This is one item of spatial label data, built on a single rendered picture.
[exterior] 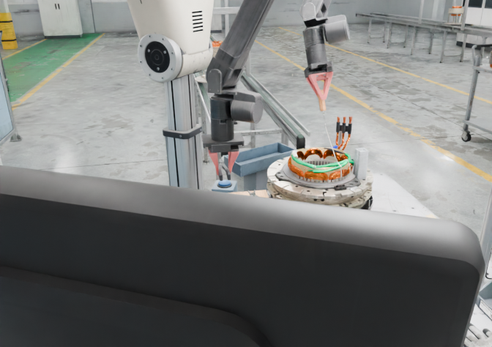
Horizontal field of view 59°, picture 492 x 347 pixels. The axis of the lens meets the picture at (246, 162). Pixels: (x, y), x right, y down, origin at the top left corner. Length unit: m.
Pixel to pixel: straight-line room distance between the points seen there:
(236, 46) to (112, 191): 0.85
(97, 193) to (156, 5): 1.18
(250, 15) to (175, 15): 0.39
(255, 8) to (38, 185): 0.84
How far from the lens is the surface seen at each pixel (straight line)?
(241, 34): 0.99
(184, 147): 1.49
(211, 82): 1.02
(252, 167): 1.50
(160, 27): 1.35
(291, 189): 1.23
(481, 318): 1.41
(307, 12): 1.31
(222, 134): 1.05
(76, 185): 0.17
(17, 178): 0.19
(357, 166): 1.30
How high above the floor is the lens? 1.63
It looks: 22 degrees down
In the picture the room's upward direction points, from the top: 1 degrees counter-clockwise
